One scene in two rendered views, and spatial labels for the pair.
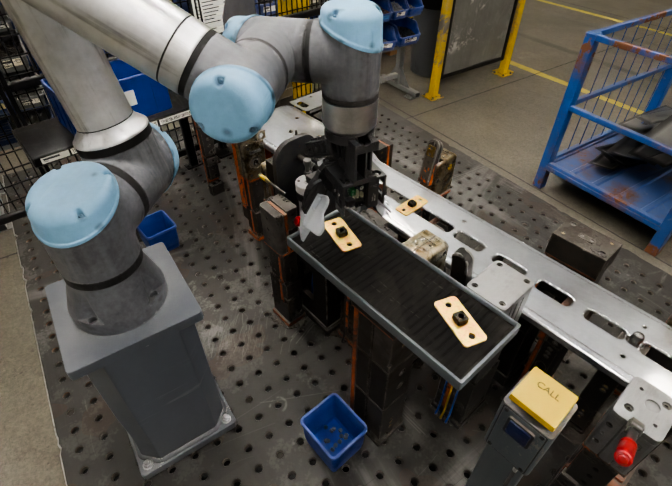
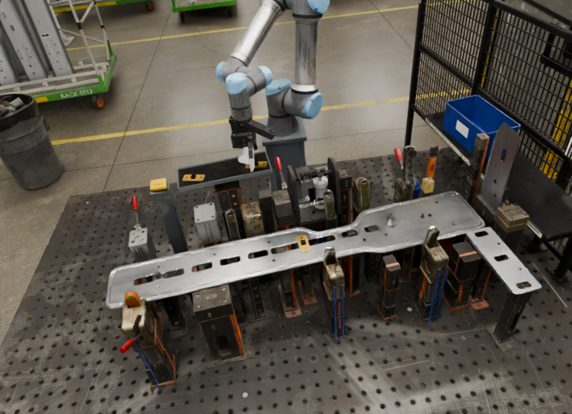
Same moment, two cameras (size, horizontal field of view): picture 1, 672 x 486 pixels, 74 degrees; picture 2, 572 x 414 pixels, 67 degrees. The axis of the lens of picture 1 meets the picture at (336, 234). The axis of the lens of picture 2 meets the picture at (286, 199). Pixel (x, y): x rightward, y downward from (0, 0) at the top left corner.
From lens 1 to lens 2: 1.90 m
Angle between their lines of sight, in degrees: 84
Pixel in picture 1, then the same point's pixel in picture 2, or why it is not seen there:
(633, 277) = not seen: outside the picture
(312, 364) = not seen: hidden behind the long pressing
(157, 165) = (294, 103)
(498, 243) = (246, 265)
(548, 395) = (157, 184)
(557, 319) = (190, 257)
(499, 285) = (203, 210)
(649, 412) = (136, 235)
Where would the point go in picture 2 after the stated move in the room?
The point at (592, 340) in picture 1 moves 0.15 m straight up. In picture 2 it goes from (172, 261) to (161, 232)
